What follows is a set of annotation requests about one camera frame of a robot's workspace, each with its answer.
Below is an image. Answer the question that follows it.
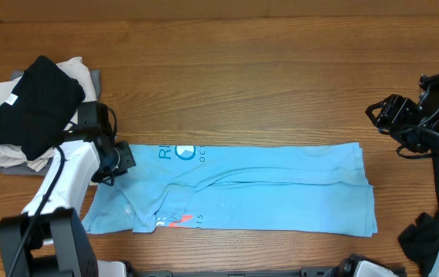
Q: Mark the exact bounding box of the light blue t-shirt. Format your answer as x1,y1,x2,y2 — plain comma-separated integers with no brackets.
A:
82,142,377,237

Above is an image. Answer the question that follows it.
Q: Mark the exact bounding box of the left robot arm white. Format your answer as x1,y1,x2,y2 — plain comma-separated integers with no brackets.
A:
0,102,136,277

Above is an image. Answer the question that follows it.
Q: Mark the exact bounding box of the folded black garment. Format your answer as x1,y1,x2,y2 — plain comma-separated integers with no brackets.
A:
0,55,85,161

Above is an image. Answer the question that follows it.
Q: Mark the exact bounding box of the black garment at right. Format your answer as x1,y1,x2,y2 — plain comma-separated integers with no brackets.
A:
397,157,439,276

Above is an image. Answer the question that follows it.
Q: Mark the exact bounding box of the folded beige garment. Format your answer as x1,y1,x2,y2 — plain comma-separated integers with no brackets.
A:
0,57,98,172

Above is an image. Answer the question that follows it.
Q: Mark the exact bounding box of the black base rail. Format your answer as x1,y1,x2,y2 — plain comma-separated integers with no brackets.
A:
126,267,332,277

